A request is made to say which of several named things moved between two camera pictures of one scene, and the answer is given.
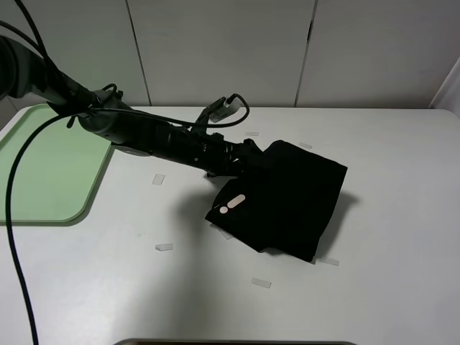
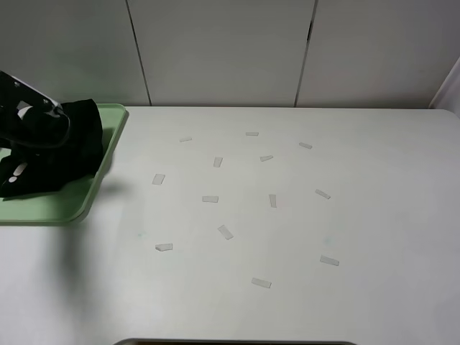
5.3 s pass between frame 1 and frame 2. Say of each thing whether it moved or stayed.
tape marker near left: stayed
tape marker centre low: stayed
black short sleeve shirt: moved
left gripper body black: moved
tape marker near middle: stayed
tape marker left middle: stayed
